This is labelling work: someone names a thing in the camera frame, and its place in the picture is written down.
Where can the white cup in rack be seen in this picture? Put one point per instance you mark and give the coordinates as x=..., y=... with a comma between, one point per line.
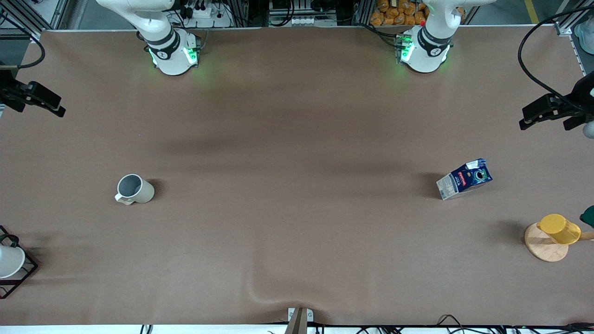
x=9, y=260

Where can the metal table bracket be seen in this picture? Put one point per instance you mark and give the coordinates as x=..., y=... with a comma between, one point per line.
x=300, y=315

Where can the pale grey rounded object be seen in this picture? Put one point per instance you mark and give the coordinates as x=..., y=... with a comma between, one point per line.
x=585, y=37

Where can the blue milk carton green cap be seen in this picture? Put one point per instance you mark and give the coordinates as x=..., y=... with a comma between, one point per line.
x=464, y=180

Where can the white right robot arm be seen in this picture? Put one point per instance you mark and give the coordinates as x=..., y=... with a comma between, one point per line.
x=169, y=44

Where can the white mug with grey inside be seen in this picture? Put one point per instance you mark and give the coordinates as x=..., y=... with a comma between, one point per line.
x=139, y=190

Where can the white power strip with plugs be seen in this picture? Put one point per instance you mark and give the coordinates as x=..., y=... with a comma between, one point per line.
x=206, y=16

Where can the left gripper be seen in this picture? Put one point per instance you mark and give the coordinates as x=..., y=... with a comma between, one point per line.
x=583, y=94

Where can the round wooden stand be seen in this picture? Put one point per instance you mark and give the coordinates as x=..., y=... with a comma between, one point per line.
x=543, y=248

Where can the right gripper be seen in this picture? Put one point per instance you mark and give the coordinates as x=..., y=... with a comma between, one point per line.
x=10, y=91

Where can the yellow plastic cup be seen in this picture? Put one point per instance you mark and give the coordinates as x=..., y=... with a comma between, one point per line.
x=559, y=228

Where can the aluminium frame profile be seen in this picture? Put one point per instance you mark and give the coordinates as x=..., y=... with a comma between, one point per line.
x=568, y=25
x=28, y=14

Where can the pile of orange buns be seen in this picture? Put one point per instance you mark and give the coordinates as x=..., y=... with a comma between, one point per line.
x=399, y=13

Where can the dark green object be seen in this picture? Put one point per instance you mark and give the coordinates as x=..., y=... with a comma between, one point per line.
x=588, y=216

